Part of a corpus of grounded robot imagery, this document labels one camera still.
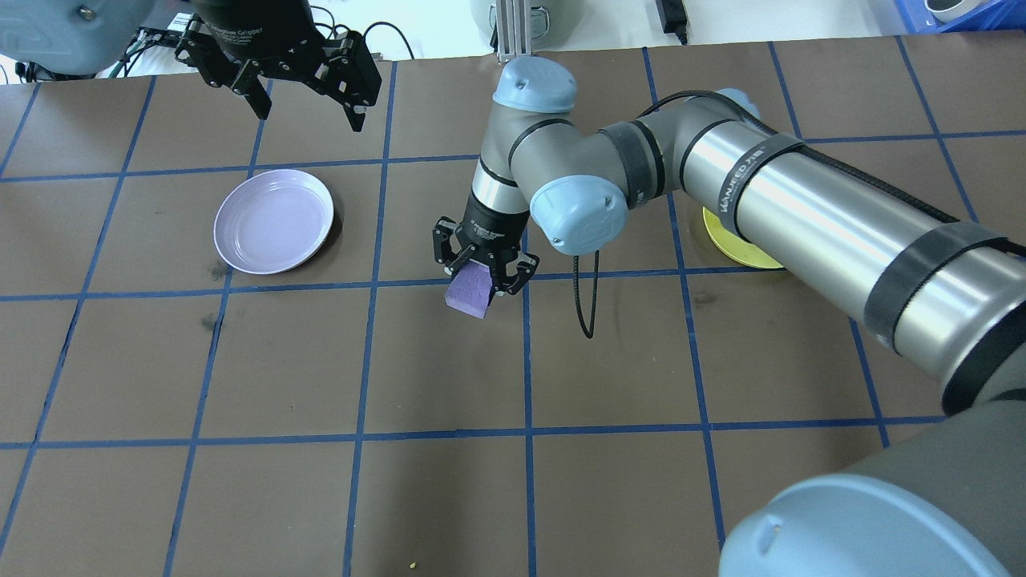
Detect yellow round plate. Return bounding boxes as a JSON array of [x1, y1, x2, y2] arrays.
[[703, 206, 786, 270]]

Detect white round object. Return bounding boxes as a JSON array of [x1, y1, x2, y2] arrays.
[[924, 0, 984, 23]]

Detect purple round plate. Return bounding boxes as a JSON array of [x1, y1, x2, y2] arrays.
[[213, 168, 335, 276]]

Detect grey round container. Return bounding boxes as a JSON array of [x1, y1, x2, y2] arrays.
[[471, 0, 578, 52]]

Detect looped black cable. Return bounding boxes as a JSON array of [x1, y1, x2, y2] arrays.
[[365, 22, 416, 61]]

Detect black power adapter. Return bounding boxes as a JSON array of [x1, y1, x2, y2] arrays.
[[656, 0, 692, 46]]

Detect aluminium frame post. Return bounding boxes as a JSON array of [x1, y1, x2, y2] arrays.
[[495, 0, 536, 63]]

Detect blue plastic box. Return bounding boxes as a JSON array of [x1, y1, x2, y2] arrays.
[[890, 0, 1026, 34]]

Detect purple foam block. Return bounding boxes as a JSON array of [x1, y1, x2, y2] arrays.
[[445, 260, 496, 320]]

